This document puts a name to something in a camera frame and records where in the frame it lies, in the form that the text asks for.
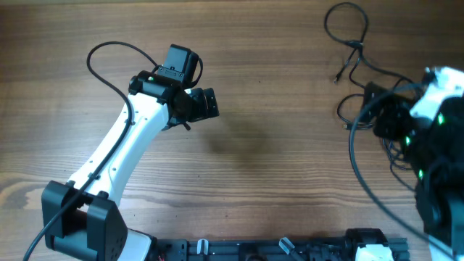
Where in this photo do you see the black barrel plug cable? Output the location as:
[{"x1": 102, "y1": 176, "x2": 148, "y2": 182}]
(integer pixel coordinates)
[{"x1": 323, "y1": 1, "x2": 416, "y2": 86}]

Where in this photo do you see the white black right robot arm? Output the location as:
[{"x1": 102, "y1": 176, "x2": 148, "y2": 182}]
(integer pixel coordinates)
[{"x1": 349, "y1": 83, "x2": 463, "y2": 260}]

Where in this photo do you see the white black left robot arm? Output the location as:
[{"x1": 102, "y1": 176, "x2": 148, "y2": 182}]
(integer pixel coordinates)
[{"x1": 24, "y1": 44, "x2": 219, "y2": 260}]

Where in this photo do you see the black USB cable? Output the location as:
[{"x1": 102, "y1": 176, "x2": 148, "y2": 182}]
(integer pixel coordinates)
[{"x1": 333, "y1": 49, "x2": 418, "y2": 193}]

